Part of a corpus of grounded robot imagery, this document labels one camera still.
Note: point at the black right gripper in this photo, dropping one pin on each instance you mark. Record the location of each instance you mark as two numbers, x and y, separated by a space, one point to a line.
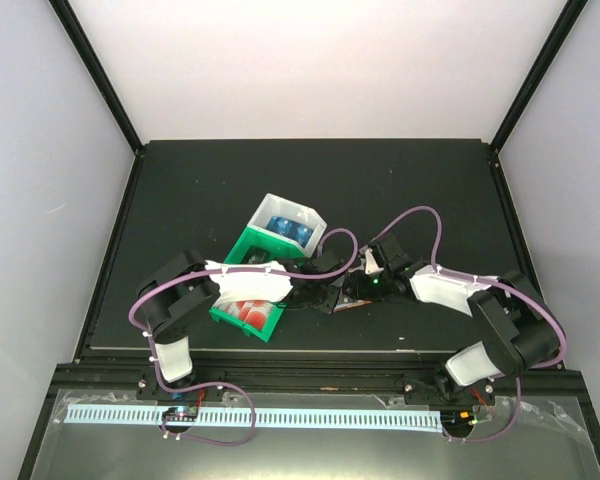
358 290

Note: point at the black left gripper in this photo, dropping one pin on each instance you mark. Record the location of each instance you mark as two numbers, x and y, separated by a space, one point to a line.
329 304

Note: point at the brown leather card holder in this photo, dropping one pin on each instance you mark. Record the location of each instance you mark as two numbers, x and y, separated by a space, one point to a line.
350 302

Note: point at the white bin with blue cards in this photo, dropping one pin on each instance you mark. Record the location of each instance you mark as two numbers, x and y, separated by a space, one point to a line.
273 205

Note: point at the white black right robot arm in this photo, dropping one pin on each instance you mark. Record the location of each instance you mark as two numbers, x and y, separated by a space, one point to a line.
517 330

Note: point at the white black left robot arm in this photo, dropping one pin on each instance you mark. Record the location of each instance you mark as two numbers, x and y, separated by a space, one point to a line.
167 304

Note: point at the blue VIP card front stack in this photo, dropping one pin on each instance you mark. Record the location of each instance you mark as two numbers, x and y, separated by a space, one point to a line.
300 233

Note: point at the blue vip card stack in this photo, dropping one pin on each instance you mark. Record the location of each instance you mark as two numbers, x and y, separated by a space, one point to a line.
300 233
279 225

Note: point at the green bin with red cards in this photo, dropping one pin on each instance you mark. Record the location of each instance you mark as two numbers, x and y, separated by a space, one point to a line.
219 315

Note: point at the red white card stack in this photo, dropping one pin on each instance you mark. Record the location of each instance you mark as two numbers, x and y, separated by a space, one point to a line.
253 312

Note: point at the blue VIP card rear stack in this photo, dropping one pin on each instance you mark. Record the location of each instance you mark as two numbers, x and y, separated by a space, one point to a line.
279 225

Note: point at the green bin with black cards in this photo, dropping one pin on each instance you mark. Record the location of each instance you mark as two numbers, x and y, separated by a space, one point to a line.
262 246

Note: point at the right controller circuit board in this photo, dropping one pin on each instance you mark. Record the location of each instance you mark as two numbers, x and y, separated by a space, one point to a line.
457 418

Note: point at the controller circuit board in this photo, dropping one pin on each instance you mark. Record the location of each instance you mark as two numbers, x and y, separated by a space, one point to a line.
179 414
457 418

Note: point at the clear acrylic front panel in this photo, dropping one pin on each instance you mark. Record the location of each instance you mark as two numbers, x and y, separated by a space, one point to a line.
534 438

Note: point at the left controller circuit board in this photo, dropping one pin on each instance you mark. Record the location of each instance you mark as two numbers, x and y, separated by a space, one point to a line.
179 414

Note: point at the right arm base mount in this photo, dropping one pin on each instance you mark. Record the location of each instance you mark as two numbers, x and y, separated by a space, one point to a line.
437 390

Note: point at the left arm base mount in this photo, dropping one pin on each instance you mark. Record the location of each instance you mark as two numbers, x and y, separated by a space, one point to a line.
147 388

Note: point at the black aluminium frame rail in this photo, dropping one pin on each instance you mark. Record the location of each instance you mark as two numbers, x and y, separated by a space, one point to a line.
265 371

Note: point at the white slotted cable duct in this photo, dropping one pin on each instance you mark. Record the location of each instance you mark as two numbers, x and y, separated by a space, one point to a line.
280 418

